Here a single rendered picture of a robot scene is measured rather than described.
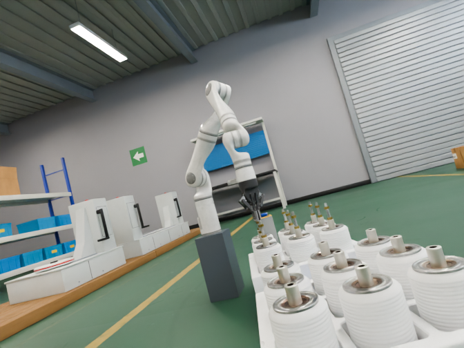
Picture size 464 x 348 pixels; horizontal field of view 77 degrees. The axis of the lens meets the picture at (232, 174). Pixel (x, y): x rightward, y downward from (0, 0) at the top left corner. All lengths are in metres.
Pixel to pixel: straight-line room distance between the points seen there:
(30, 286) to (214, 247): 1.88
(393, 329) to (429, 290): 0.08
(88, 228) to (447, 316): 3.02
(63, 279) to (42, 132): 6.79
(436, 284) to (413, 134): 6.12
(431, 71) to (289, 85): 2.65
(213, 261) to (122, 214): 2.39
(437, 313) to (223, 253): 0.98
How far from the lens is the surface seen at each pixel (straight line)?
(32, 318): 2.44
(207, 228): 1.42
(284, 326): 0.49
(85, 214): 3.27
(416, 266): 0.58
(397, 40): 7.02
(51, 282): 2.80
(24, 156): 9.53
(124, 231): 3.69
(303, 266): 1.00
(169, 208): 4.83
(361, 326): 0.53
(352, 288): 0.53
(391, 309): 0.52
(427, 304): 0.57
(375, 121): 6.47
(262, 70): 6.78
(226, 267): 1.40
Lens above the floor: 0.44
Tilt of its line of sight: 5 degrees up
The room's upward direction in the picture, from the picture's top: 15 degrees counter-clockwise
